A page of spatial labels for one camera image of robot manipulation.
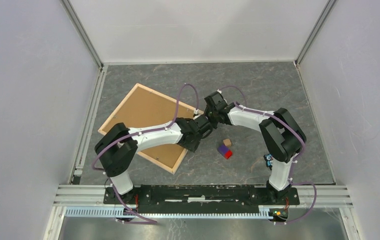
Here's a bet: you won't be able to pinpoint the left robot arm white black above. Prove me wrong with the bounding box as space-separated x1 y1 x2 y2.
94 115 214 204

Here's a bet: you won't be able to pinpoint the blue owl figure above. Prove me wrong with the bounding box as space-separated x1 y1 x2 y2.
264 154 274 170

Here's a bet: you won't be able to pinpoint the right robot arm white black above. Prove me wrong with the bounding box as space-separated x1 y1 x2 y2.
205 91 307 204

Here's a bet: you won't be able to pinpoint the light wooden picture frame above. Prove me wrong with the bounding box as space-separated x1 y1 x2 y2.
97 82 205 175

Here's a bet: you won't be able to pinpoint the small wooden cube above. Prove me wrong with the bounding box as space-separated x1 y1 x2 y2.
223 138 232 147

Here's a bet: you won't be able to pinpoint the red and purple block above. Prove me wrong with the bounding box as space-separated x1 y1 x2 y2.
217 144 233 159

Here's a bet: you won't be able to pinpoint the brown cardboard backing board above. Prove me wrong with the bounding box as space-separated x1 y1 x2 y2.
101 86 204 171

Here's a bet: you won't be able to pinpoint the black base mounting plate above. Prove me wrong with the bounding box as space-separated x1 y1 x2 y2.
103 184 300 214

